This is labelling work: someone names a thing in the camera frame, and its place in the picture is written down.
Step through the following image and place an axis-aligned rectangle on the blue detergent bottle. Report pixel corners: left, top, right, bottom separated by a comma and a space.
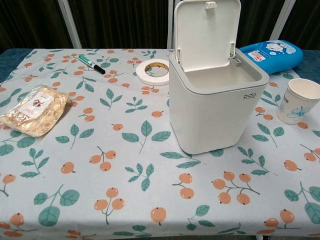
239, 40, 305, 75

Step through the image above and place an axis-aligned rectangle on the dark pleated curtain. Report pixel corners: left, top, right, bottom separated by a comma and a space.
0, 0, 320, 52

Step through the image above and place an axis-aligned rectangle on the white upright frame pole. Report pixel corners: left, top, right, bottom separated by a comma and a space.
166, 0, 176, 50

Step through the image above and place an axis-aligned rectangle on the clear bag of dried snack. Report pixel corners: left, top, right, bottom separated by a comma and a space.
0, 84, 69, 138

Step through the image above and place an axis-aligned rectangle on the white desktop trash bin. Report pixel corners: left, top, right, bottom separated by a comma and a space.
168, 0, 270, 155

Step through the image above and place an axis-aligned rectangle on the fruit and leaf print tablecloth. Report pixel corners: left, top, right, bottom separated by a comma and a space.
0, 47, 320, 240

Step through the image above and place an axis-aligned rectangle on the green black marker pen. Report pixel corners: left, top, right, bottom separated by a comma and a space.
78, 54, 106, 75

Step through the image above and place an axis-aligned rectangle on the white slanted frame pole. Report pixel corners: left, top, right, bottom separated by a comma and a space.
56, 0, 83, 50
269, 0, 297, 43

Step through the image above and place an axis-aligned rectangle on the white double-sided tape roll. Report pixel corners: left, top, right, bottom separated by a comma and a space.
136, 59, 171, 86

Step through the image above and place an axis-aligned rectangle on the white floral paper cup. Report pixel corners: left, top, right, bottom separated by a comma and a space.
276, 78, 320, 125

